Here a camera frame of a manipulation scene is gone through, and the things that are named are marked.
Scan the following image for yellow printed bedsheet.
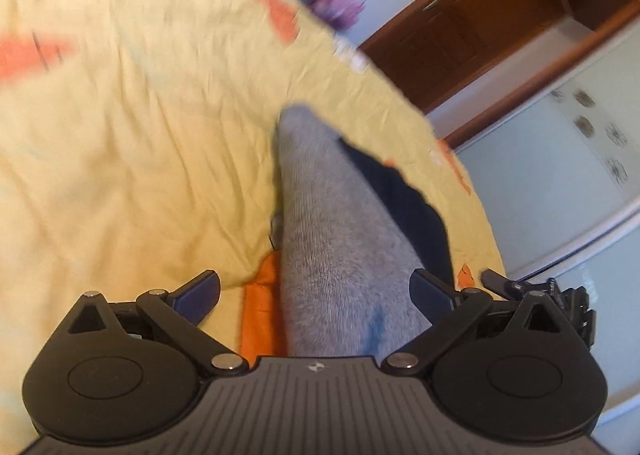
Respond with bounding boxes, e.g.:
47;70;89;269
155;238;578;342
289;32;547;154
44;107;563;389
0;0;508;455

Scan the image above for navy garment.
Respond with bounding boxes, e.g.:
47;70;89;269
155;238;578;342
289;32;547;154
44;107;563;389
337;135;455;288

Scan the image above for white wardrobe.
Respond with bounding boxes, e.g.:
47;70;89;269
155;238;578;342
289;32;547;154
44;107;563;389
430;22;640;438

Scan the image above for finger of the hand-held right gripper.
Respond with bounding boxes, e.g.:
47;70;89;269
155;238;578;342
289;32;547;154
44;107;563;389
481;269;597;344

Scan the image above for brown wooden cabinet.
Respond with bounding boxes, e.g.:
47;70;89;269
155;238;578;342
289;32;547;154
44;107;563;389
359;0;640;148

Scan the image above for purple cloth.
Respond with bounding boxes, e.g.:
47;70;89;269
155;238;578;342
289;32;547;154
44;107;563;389
311;0;367;32

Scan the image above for grey knitted garment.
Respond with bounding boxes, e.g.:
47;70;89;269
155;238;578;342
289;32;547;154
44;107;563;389
272;105;435;361

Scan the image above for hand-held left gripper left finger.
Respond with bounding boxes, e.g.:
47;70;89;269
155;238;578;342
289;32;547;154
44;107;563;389
67;270;249;376

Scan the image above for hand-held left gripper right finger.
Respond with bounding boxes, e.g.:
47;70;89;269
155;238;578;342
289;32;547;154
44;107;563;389
382;269;569;376

